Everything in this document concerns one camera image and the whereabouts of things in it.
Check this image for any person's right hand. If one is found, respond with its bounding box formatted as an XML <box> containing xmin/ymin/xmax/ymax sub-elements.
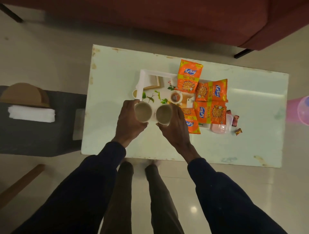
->
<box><xmin>156</xmin><ymin>103</ymin><xmax>201</xmax><ymax>164</ymax></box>

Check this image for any person's left hand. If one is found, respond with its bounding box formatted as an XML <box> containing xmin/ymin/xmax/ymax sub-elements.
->
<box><xmin>112</xmin><ymin>99</ymin><xmax>149</xmax><ymax>148</ymax></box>

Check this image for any orange snack packet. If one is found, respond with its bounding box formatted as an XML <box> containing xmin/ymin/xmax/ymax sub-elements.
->
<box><xmin>195</xmin><ymin>79</ymin><xmax>229</xmax><ymax>103</ymax></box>
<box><xmin>194</xmin><ymin>100</ymin><xmax>227</xmax><ymax>125</ymax></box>
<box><xmin>181</xmin><ymin>108</ymin><xmax>201</xmax><ymax>135</ymax></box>
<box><xmin>177</xmin><ymin>59</ymin><xmax>204</xmax><ymax>94</ymax></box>

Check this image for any white floral mug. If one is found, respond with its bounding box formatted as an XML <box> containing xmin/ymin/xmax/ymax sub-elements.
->
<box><xmin>155</xmin><ymin>104</ymin><xmax>173</xmax><ymax>127</ymax></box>
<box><xmin>134</xmin><ymin>101</ymin><xmax>153</xmax><ymax>123</ymax></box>

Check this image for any white printed tray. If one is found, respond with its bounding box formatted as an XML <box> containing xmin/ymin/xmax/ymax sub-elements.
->
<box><xmin>132</xmin><ymin>69</ymin><xmax>211</xmax><ymax>128</ymax></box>

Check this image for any white napkin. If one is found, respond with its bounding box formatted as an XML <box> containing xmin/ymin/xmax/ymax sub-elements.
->
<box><xmin>7</xmin><ymin>105</ymin><xmax>55</xmax><ymax>123</ymax></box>

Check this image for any person's right forearm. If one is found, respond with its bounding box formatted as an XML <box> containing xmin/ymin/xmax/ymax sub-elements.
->
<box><xmin>187</xmin><ymin>158</ymin><xmax>288</xmax><ymax>234</ymax></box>

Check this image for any person's left forearm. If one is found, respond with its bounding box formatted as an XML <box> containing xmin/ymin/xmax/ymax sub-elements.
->
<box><xmin>12</xmin><ymin>141</ymin><xmax>127</xmax><ymax>234</ymax></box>

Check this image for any person's right leg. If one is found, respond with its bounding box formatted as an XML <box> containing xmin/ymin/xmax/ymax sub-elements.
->
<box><xmin>145</xmin><ymin>164</ymin><xmax>184</xmax><ymax>234</ymax></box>

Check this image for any person's leg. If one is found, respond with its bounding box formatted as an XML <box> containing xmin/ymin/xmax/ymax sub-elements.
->
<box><xmin>145</xmin><ymin>164</ymin><xmax>184</xmax><ymax>234</ymax></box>
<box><xmin>100</xmin><ymin>161</ymin><xmax>134</xmax><ymax>234</ymax></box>

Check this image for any person's left leg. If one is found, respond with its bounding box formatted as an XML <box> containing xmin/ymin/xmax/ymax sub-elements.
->
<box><xmin>100</xmin><ymin>161</ymin><xmax>134</xmax><ymax>234</ymax></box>

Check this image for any pink lidded plastic container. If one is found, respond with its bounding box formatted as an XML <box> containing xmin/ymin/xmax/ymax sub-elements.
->
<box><xmin>210</xmin><ymin>113</ymin><xmax>234</xmax><ymax>134</ymax></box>

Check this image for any dark grey plastic stool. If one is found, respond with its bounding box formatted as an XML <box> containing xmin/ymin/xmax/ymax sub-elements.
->
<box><xmin>0</xmin><ymin>85</ymin><xmax>87</xmax><ymax>158</ymax></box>

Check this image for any round brown wooden board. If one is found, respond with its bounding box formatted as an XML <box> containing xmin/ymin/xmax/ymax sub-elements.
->
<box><xmin>0</xmin><ymin>83</ymin><xmax>51</xmax><ymax>108</ymax></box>

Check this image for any red fabric sofa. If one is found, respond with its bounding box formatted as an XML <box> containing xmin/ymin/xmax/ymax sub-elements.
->
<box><xmin>0</xmin><ymin>0</ymin><xmax>309</xmax><ymax>59</ymax></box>

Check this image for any pink plastic bin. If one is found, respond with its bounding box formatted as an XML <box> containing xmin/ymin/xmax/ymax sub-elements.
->
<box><xmin>286</xmin><ymin>95</ymin><xmax>309</xmax><ymax>126</ymax></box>

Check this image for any wooden chair frame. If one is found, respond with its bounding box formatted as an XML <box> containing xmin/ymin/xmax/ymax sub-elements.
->
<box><xmin>0</xmin><ymin>164</ymin><xmax>46</xmax><ymax>209</ymax></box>

